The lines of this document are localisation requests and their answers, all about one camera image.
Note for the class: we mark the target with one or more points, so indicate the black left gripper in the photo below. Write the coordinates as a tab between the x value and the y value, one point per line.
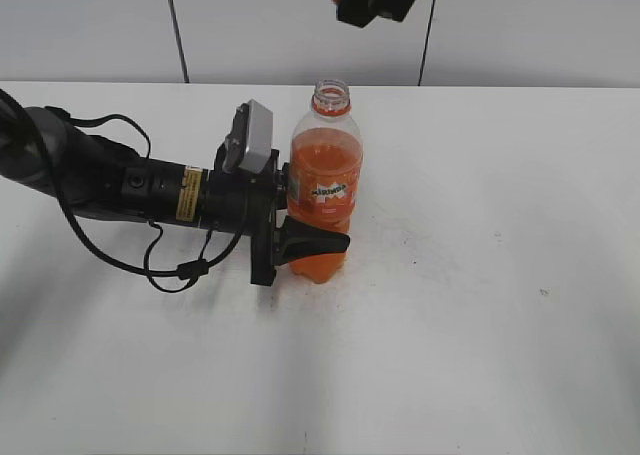
245	204

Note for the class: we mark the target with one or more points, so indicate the orange Mirinda soda bottle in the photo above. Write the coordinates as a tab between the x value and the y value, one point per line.
326	154

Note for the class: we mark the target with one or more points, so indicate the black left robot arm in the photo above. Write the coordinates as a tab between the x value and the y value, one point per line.
93	177

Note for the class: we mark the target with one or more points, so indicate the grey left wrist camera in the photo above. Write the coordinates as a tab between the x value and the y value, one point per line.
249	143

